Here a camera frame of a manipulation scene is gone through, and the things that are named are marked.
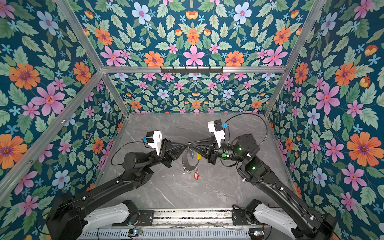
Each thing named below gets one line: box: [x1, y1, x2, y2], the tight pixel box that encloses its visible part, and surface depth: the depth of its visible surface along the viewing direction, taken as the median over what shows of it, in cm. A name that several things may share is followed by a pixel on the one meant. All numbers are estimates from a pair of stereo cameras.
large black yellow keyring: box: [182, 147, 202, 172], surface depth 56 cm
